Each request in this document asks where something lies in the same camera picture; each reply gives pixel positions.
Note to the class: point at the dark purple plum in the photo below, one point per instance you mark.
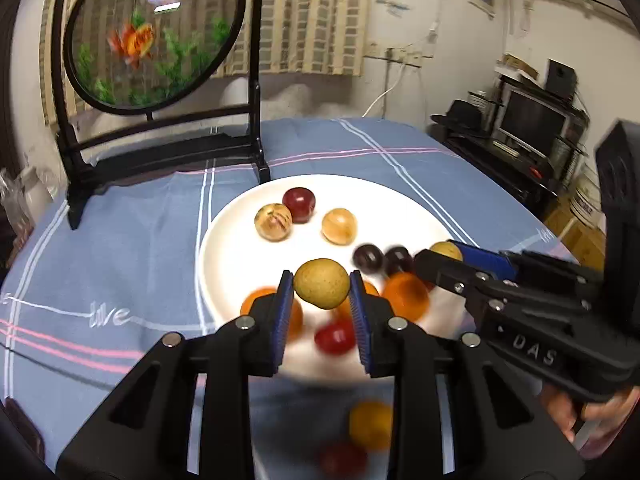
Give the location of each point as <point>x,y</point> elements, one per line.
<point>368,258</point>
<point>397,260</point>

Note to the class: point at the white bucket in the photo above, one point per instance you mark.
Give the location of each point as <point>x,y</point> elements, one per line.
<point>585,200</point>

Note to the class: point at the striped pepino melon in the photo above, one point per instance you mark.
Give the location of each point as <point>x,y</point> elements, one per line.
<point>273,221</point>

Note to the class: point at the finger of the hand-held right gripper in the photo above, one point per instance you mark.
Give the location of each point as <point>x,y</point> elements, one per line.
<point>442,270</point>
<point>485,260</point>

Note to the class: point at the white wall socket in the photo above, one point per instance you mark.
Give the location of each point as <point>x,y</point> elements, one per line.
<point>407,57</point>
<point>376,50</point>

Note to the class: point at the computer monitor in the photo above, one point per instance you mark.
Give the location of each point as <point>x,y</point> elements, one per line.
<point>532,120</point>

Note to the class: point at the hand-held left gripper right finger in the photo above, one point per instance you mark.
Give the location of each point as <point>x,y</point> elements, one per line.
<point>360,320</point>

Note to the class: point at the dark red plum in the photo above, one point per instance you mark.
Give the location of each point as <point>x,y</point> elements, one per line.
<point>299,204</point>
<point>344,460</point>

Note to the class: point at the large yellow round fruit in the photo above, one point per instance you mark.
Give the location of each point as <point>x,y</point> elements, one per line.
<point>320,282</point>

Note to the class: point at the black computer rack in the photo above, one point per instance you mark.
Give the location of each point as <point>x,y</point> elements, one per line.
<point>500,170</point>

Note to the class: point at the small yellow fruit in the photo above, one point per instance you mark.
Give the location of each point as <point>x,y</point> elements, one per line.
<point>339,226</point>
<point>444,250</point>

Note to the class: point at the red tomato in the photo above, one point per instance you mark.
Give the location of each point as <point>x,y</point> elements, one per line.
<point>332,337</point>

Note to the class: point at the beige checked curtain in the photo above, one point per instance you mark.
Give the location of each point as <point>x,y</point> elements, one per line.
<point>310,20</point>

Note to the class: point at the person's right hand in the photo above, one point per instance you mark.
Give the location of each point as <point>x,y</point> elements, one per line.
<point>560,410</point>

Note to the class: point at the black hat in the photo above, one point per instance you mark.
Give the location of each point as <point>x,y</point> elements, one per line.
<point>462,112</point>

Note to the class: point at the blue striped tablecloth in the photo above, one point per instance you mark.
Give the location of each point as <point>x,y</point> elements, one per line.
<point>125,240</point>

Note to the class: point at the clear plastic bag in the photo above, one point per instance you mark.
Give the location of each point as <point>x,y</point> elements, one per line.
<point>15,205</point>

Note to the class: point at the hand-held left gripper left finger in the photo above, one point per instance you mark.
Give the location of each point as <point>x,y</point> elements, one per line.
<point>282,310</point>

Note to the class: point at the goldfish screen on black stand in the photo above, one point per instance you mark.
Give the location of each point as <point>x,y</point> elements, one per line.
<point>150,35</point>

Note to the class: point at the black speaker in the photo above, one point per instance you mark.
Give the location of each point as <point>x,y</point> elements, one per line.
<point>560,77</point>

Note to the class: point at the orange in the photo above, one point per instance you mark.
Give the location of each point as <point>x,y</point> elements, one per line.
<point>373,290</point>
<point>370,425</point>
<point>405,295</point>
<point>255,302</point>

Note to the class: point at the cardboard box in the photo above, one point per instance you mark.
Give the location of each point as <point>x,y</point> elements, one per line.
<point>575,232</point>

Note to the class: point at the wall sticker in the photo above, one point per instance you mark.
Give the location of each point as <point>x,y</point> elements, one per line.
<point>392,5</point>

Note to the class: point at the flat cardboard piece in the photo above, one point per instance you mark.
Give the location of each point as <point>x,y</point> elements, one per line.
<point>517,65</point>

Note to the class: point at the white oval plate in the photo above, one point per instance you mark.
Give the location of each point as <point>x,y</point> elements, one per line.
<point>240,260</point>

